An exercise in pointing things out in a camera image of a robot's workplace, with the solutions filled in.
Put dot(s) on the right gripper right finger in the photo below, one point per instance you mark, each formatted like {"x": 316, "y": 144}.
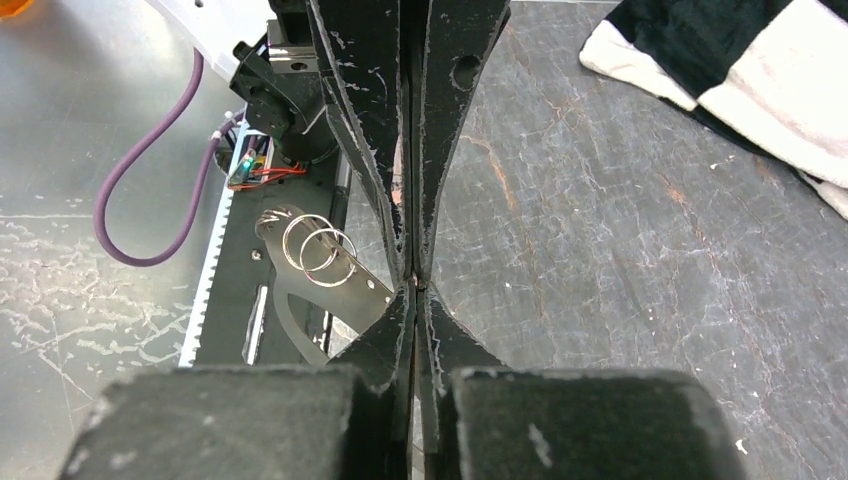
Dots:
{"x": 484, "y": 420}

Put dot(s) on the metal key organizer plate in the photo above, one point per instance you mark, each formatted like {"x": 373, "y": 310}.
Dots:
{"x": 316, "y": 262}

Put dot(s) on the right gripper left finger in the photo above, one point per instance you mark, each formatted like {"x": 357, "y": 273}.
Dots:
{"x": 338, "y": 421}

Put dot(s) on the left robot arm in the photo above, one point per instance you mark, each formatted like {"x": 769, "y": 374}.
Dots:
{"x": 255, "y": 78}

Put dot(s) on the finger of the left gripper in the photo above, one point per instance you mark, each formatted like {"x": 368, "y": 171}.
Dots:
{"x": 358, "y": 46}
{"x": 458, "y": 37}

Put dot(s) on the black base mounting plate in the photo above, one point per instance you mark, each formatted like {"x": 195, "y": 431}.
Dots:
{"x": 252, "y": 306}

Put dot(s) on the black and white checkered pillow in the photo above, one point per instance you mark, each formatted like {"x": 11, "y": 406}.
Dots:
{"x": 770, "y": 76}

